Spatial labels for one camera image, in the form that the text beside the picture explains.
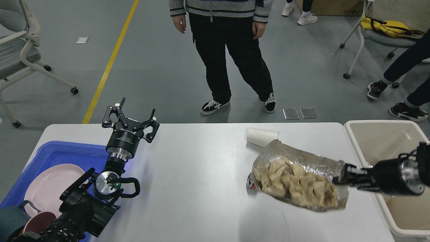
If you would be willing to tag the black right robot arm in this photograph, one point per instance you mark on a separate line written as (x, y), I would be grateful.
(420, 155)

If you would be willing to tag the white plastic bin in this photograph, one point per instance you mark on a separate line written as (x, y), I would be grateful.
(377, 140)

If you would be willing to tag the person in black sneakers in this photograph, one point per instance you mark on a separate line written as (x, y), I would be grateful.
(410, 107)

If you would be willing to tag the pink mug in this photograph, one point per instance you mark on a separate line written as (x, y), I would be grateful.
(39, 222)

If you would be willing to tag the person in black canvas shoes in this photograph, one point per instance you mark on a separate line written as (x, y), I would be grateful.
(233, 26)

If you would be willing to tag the grey chair right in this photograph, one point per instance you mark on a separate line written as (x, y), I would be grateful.
(413, 13)

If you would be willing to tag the crushed red soda can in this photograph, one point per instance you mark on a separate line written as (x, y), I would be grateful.
(250, 184)

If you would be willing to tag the person in white sneakers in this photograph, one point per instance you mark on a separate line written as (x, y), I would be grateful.
(307, 17)

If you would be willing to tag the blue plastic tray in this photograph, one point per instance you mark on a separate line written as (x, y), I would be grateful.
(49, 155)

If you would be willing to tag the cardboard box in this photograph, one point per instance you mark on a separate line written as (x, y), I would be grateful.
(337, 7)

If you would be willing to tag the left metal floor plate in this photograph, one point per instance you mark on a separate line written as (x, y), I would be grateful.
(291, 114)

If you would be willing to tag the white paper cup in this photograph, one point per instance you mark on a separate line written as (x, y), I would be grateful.
(261, 137)

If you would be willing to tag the yellow backpack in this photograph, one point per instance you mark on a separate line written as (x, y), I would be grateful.
(391, 28)

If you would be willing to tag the pink plate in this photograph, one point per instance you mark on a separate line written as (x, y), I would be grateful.
(45, 190)

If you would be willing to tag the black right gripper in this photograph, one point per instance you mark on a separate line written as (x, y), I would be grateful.
(395, 177)

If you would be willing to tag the metal floor plate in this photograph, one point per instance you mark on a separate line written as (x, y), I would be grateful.
(291, 114)
(308, 113)

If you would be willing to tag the right metal floor plate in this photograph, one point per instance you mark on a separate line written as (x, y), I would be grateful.
(308, 113)

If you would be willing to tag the dark teal mug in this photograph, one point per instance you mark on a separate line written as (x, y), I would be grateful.
(13, 219)

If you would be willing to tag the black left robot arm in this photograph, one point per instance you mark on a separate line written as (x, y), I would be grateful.
(88, 204)

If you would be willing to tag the aluminium foil front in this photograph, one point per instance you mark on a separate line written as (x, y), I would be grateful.
(319, 165)

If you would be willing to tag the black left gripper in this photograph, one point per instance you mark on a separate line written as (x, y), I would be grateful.
(126, 133)

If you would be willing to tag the grey office chair left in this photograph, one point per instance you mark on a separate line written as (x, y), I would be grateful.
(19, 54)

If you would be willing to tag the brown paper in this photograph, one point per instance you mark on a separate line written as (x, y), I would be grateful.
(282, 179)

